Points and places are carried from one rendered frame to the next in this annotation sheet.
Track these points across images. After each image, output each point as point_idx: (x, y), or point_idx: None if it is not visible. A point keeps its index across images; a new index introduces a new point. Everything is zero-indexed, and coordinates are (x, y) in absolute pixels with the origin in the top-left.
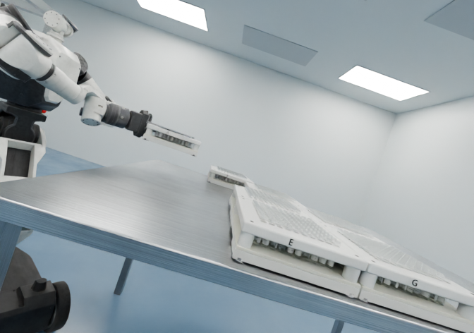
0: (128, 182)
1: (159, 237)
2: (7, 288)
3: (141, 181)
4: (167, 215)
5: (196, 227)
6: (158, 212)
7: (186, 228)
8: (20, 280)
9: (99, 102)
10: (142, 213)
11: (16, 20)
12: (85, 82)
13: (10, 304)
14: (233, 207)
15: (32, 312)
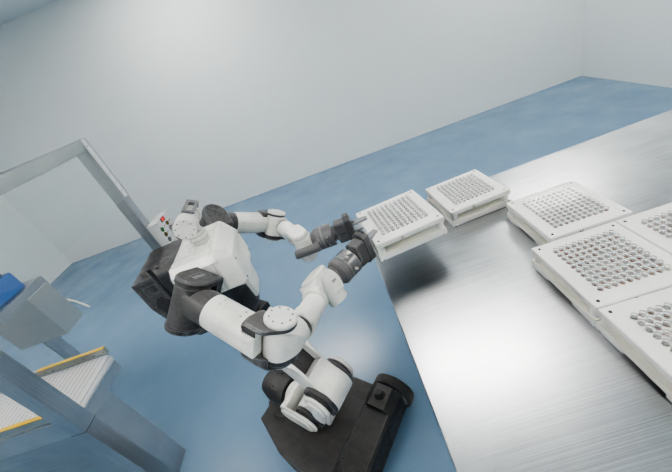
0: (460, 353)
1: (631, 461)
2: (357, 407)
3: (457, 332)
4: (572, 398)
5: (612, 395)
6: (560, 399)
7: (614, 411)
8: (355, 393)
9: (330, 278)
10: (562, 420)
11: (213, 298)
12: (238, 225)
13: (378, 419)
14: (581, 305)
15: (395, 412)
